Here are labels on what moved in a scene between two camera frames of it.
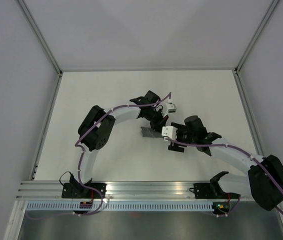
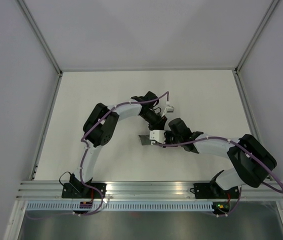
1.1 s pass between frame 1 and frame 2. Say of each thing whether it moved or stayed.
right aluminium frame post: stayed
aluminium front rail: stayed
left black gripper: stayed
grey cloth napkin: moved
